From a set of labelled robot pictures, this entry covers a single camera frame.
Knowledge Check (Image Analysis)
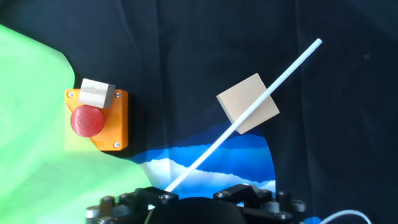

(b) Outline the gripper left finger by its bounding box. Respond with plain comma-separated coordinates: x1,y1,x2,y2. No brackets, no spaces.
85,186,180,224

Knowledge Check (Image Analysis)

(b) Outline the small white block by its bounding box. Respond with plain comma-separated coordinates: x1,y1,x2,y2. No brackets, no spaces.
78,78,116,109

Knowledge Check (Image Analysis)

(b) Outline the orange box red button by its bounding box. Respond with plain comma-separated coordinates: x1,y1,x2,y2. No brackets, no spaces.
64,88,129,152

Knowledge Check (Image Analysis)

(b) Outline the white lamp cable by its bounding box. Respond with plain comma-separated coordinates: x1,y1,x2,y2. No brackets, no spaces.
320,210,373,224

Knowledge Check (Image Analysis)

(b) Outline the black cloth blue print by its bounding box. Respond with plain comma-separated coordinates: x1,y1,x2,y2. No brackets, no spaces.
0,0,398,224

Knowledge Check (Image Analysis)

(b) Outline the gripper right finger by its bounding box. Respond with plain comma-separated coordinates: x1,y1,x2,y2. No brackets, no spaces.
213,184,307,224

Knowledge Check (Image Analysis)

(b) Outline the green flag white pole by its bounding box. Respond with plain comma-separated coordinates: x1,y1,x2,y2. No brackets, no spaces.
0,24,323,224

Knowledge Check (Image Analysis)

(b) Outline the large wooden cube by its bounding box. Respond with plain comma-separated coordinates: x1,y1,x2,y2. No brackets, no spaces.
216,73,280,135

